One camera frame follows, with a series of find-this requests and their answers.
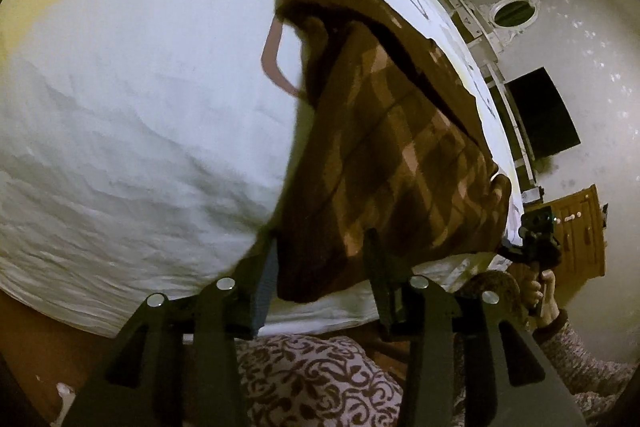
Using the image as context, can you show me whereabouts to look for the brown plaid knit sweater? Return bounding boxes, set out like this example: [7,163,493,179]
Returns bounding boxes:
[277,0,512,303]

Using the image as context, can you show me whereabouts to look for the grey knit sleeve forearm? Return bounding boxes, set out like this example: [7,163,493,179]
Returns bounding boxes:
[533,309,639,426]

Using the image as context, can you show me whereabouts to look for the person's right hand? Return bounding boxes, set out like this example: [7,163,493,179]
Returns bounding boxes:
[520,263,560,329]

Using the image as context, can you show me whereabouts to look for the floral patterned pajama trousers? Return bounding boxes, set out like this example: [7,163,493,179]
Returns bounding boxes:
[235,323,410,426]

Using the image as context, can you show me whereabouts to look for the white patterned bed sheet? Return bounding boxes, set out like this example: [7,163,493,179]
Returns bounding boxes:
[1,0,515,337]

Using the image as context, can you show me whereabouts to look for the white dresser with round mirror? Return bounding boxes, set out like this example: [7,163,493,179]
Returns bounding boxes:
[439,0,544,210]

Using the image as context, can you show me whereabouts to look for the black wall television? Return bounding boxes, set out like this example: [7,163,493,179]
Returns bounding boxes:
[506,67,580,159]

